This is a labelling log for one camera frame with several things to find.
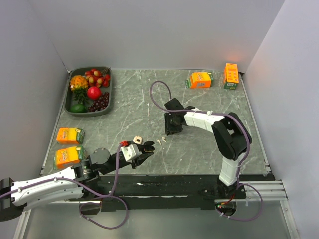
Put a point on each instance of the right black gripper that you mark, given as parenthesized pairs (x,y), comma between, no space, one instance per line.
(168,127)

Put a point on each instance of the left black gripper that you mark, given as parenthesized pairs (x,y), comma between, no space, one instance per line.
(140,159)

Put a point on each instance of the beige earbud charging case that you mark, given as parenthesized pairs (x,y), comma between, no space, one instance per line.
(137,140)

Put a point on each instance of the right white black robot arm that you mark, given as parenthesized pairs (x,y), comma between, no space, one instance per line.
(232,138)

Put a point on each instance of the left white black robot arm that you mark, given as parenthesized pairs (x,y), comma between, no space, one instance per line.
(78,181)

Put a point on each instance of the orange box top centre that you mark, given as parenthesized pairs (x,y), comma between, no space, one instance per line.
(200,80)

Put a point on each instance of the orange box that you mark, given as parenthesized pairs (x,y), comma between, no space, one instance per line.
(68,156)
(71,136)
(200,80)

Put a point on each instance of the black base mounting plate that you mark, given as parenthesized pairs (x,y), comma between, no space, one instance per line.
(174,191)

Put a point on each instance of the dark purple grape bunch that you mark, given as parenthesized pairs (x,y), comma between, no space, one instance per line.
(101,103)

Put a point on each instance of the orange green carton upright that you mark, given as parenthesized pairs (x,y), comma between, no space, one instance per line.
(231,76)

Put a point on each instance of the red toy apple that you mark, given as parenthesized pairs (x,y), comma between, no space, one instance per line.
(94,93)

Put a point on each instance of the orange box lower left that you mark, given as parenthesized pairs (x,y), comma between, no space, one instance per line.
(68,156)

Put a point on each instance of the green toy avocado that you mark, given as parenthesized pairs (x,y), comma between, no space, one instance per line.
(78,108)

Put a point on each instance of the orange box upper left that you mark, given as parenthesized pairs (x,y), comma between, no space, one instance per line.
(71,136)

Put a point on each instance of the red yellow cherry bunch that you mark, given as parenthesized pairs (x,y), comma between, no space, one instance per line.
(98,78)

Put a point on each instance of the dark green fruit tray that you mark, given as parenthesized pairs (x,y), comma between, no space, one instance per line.
(69,101)

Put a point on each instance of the orange yellow toy pineapple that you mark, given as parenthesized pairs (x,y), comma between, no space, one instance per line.
(79,86)

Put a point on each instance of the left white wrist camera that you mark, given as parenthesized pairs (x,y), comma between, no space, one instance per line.
(128,151)

